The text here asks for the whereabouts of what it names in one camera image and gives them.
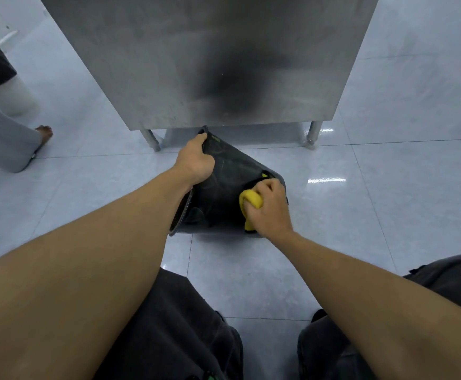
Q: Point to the person's left hand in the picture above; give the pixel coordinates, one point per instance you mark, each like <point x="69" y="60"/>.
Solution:
<point x="193" y="160"/>

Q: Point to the person's right hand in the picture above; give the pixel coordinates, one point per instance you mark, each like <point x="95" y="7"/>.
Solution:
<point x="270" y="213"/>

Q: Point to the person's right thumb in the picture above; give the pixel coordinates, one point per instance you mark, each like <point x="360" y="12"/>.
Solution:
<point x="249" y="212"/>

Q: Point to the person's left thumb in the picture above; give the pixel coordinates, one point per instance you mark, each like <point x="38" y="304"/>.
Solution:
<point x="201" y="141"/>

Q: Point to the yellow sponge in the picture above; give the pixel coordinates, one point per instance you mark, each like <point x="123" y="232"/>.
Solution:
<point x="252" y="197"/>

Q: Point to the black rubber boot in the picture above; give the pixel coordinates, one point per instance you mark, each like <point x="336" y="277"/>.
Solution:
<point x="222" y="185"/>

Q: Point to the person's right forearm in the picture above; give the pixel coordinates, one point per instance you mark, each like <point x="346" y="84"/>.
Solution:
<point x="365" y="308"/>

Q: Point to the person's left forearm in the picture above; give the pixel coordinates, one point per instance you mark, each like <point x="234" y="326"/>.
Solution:
<point x="88" y="265"/>

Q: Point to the steel table leg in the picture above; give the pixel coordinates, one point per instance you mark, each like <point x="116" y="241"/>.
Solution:
<point x="314" y="133"/>
<point x="150" y="139"/>

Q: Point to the steel table lower shelf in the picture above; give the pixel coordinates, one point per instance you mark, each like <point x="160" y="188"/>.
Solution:
<point x="254" y="134"/>

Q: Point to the dark grey trousers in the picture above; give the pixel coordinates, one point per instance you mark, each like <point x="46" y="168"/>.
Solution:
<point x="183" y="332"/>

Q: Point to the white bin with black bag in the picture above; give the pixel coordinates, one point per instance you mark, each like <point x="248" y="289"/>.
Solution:
<point x="4" y="87"/>

